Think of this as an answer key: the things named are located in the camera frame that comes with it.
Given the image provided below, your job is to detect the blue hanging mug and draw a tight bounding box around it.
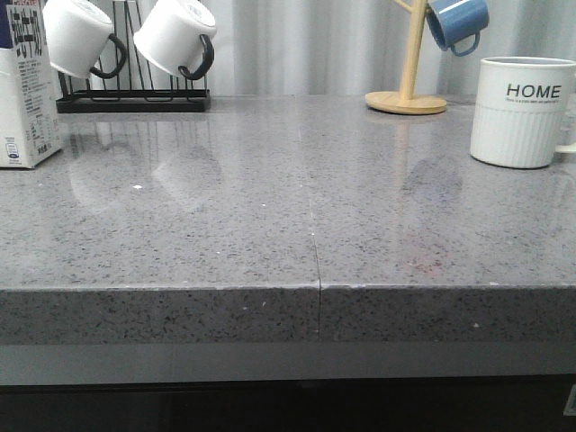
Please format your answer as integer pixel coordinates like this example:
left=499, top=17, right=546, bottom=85
left=427, top=0, right=490, bottom=57

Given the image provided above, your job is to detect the wooden mug tree stand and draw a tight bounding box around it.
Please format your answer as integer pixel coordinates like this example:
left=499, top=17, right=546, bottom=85
left=364, top=0, right=447, bottom=115

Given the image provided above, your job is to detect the white blue milk carton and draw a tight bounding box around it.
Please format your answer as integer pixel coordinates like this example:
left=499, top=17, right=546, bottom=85
left=1, top=1, right=61, bottom=169

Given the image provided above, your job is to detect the white hanging mug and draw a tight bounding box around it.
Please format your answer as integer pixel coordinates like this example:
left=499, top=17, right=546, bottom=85
left=133, top=0, right=217, bottom=81
left=42, top=0, right=127, bottom=79

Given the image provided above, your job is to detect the right white hanging mug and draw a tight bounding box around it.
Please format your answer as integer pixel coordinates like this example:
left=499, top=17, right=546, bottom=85
left=133, top=0, right=217, bottom=81

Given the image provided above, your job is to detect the black wire mug rack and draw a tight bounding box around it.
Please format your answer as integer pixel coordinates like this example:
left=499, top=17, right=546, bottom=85
left=56, top=1, right=211, bottom=113

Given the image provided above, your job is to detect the left white hanging mug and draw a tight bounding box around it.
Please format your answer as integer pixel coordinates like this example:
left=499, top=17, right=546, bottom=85
left=42, top=0, right=127, bottom=79

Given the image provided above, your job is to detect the white HOME mug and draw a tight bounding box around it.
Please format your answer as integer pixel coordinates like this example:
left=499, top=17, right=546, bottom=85
left=470, top=57, right=575, bottom=169

